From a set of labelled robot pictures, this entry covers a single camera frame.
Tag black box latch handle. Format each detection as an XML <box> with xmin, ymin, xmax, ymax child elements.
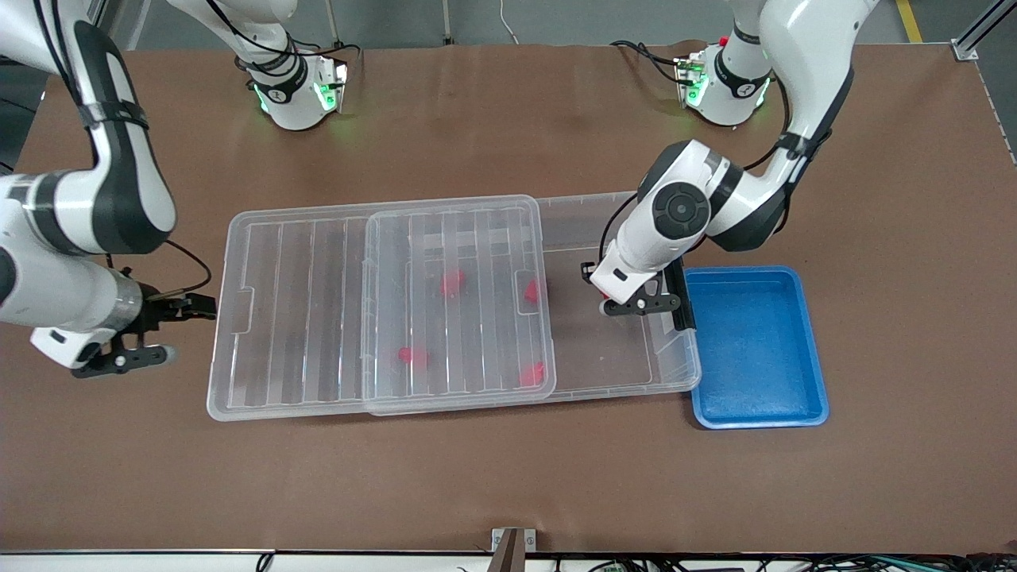
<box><xmin>664</xmin><ymin>258</ymin><xmax>698</xmax><ymax>331</ymax></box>

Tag clear plastic storage box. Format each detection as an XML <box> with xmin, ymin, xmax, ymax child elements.
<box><xmin>362</xmin><ymin>191</ymin><xmax>702</xmax><ymax>398</ymax></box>

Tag black left base cable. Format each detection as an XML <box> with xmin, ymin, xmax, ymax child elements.
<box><xmin>610</xmin><ymin>40</ymin><xmax>689</xmax><ymax>85</ymax></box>

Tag dark cable bundle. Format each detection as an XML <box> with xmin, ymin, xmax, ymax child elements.
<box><xmin>548</xmin><ymin>554</ymin><xmax>1017</xmax><ymax>572</ymax></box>

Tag grey metal bracket with post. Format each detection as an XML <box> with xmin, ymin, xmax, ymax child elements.
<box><xmin>489</xmin><ymin>528</ymin><xmax>538</xmax><ymax>572</ymax></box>

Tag blue plastic tray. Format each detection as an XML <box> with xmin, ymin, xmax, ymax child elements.
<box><xmin>683</xmin><ymin>266</ymin><xmax>829</xmax><ymax>431</ymax></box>

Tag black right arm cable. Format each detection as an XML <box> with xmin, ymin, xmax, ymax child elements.
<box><xmin>32</xmin><ymin>0</ymin><xmax>301</xmax><ymax>301</ymax></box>

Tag black right base cable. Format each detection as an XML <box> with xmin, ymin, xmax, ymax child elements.
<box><xmin>314</xmin><ymin>41</ymin><xmax>363</xmax><ymax>80</ymax></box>

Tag clear ribbed plastic lid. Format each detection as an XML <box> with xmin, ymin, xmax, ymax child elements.
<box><xmin>207</xmin><ymin>195</ymin><xmax>557</xmax><ymax>422</ymax></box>

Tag black base cable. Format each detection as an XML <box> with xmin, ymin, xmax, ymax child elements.
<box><xmin>314</xmin><ymin>41</ymin><xmax>363</xmax><ymax>80</ymax></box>
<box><xmin>610</xmin><ymin>40</ymin><xmax>689</xmax><ymax>85</ymax></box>

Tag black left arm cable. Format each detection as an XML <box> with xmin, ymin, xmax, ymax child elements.
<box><xmin>600</xmin><ymin>71</ymin><xmax>832</xmax><ymax>268</ymax></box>

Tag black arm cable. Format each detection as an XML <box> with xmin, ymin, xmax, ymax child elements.
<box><xmin>600</xmin><ymin>71</ymin><xmax>832</xmax><ymax>268</ymax></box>
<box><xmin>32</xmin><ymin>0</ymin><xmax>301</xmax><ymax>301</ymax></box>

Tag white table edge rail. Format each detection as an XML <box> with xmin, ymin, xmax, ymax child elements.
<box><xmin>0</xmin><ymin>551</ymin><xmax>1017</xmax><ymax>572</ymax></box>

